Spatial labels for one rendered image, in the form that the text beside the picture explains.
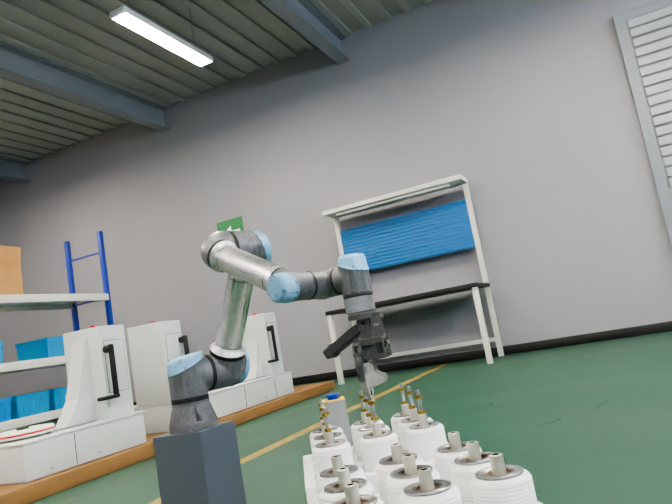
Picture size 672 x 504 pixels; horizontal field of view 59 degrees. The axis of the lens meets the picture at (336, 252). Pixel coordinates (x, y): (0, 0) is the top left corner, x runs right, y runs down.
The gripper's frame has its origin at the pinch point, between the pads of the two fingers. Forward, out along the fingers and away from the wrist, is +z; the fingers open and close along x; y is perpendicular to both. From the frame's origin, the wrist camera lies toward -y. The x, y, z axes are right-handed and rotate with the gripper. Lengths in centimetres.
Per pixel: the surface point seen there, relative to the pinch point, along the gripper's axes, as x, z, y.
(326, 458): -9.2, 12.2, -10.1
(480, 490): -49, 11, 30
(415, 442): 0.2, 12.7, 9.7
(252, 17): 414, -365, -176
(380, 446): -4.5, 11.8, 2.2
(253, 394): 282, 18, -175
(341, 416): 32.2, 8.9, -19.1
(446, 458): -28.5, 10.6, 21.6
